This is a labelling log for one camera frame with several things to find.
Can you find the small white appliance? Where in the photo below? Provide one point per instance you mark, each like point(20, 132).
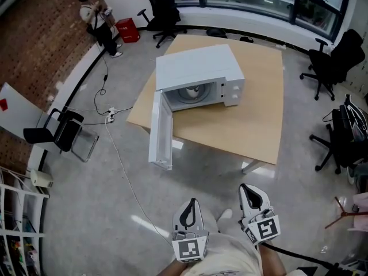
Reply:
point(41, 178)

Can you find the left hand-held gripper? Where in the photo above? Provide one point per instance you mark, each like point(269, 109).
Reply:
point(189, 247)

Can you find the person's beige clothing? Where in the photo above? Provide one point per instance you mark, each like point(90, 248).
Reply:
point(227, 252)

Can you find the person's left forearm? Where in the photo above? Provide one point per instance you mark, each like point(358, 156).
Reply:
point(172, 269)

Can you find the pink cloth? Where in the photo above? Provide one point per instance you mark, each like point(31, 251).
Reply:
point(360, 211)

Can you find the red paper sheet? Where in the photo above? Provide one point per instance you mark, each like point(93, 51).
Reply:
point(3, 104)

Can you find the white power strip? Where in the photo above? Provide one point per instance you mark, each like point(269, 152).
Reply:
point(110, 114)

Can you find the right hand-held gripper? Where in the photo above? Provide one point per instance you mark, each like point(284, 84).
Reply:
point(264, 229)

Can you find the person's right forearm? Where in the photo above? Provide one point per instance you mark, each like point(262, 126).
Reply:
point(271, 260)

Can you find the white table leg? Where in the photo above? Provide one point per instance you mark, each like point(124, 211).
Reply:
point(249, 166)

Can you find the black office chair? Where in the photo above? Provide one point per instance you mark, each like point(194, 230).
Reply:
point(164, 10)
point(342, 142)
point(333, 62)

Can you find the red box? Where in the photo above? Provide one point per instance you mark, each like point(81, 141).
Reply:
point(128, 30)

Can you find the reddish wooden stand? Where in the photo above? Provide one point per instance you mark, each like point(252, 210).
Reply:
point(340, 215)

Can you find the white microwave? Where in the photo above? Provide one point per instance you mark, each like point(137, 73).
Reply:
point(198, 65)

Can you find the person's white shoe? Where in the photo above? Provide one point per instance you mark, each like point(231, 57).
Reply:
point(224, 215)

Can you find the white sneaker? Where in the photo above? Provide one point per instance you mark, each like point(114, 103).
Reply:
point(350, 175)

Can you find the black folding chair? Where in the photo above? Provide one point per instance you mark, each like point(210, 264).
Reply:
point(57, 132)

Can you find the white shelf rack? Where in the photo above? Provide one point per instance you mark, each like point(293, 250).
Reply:
point(20, 229)

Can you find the black white striped item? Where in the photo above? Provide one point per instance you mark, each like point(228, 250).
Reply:
point(356, 116)

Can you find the small black flat object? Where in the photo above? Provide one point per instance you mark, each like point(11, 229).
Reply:
point(246, 39)

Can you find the white side table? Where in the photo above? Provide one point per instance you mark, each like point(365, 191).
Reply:
point(17, 114)

